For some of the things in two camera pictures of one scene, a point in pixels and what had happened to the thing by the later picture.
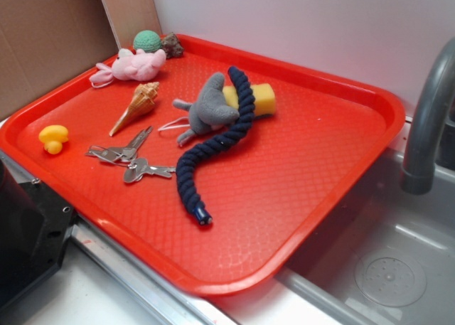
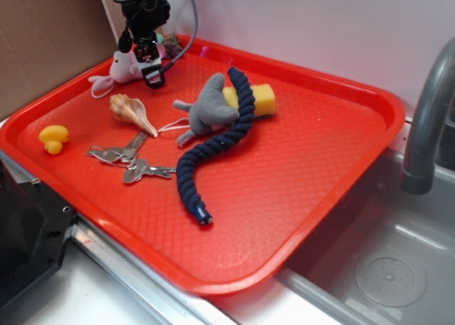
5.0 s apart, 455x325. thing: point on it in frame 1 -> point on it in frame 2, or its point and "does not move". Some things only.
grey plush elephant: x=209 y=111 does not move
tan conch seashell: x=144 y=97 -> x=133 y=110
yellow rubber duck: x=52 y=136 does not move
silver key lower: x=138 y=168 does not move
